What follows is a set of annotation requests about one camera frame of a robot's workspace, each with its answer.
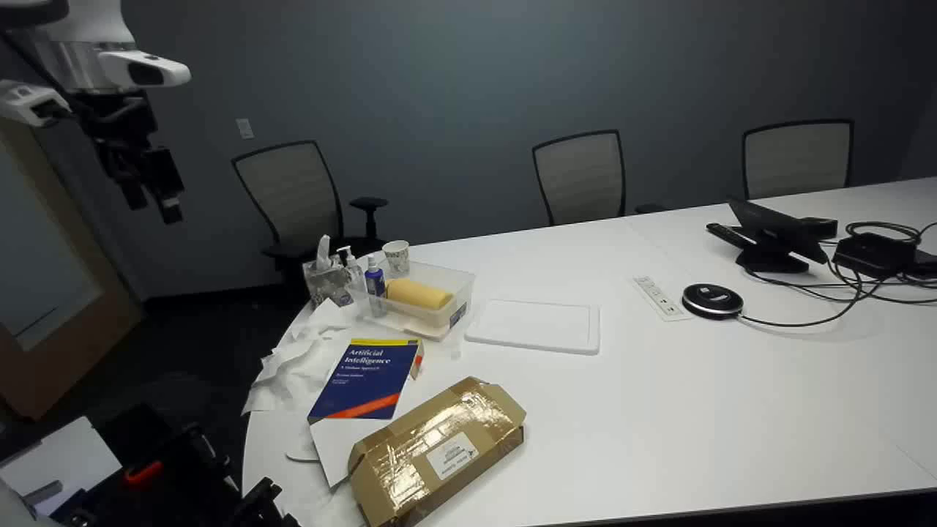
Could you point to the wooden door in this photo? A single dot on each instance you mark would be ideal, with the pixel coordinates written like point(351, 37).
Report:
point(98, 338)

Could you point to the clear plastic container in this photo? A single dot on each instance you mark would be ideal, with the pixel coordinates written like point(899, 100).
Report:
point(461, 289)

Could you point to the small blue spray bottle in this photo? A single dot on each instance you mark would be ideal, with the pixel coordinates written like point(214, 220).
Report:
point(375, 283)

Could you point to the white napkin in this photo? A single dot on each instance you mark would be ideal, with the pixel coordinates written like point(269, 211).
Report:
point(280, 376)

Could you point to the white paper sheet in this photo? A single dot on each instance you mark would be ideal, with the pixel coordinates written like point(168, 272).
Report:
point(67, 457)

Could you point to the black conference phone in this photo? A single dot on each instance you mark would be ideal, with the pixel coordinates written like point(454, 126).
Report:
point(770, 234)

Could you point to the white remote control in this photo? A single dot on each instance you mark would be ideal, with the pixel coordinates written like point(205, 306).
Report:
point(659, 296)

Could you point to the round black speaker puck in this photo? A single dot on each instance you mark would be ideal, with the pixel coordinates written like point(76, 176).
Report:
point(712, 299)

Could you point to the clear plastic cup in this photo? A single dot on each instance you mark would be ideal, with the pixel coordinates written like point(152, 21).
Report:
point(313, 319)

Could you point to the mesh back office chair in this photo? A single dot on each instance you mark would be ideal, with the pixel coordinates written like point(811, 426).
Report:
point(288, 191)
point(795, 157)
point(581, 176)

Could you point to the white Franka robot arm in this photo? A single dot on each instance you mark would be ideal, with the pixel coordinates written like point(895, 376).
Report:
point(91, 38)

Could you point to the black breadboard plate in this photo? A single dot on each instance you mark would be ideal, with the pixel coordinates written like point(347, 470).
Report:
point(127, 428)

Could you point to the grey tissue box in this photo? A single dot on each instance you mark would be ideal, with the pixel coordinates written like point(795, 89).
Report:
point(329, 283)

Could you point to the white cup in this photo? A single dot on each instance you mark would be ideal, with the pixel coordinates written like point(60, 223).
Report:
point(395, 258)

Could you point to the yellow sponge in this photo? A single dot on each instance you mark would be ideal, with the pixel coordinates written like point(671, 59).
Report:
point(420, 293)

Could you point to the blue book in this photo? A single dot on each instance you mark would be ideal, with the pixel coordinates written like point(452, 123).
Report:
point(367, 379)

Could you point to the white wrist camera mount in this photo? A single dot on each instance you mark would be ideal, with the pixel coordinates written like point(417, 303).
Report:
point(29, 104)

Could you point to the white paper envelope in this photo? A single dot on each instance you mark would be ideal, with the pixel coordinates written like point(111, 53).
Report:
point(331, 444)

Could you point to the black power adapter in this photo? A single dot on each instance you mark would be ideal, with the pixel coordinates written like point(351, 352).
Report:
point(876, 255)

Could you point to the white wall outlet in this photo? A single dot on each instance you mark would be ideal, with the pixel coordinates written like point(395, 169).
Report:
point(244, 126)

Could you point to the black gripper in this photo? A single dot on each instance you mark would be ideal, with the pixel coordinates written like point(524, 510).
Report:
point(114, 126)

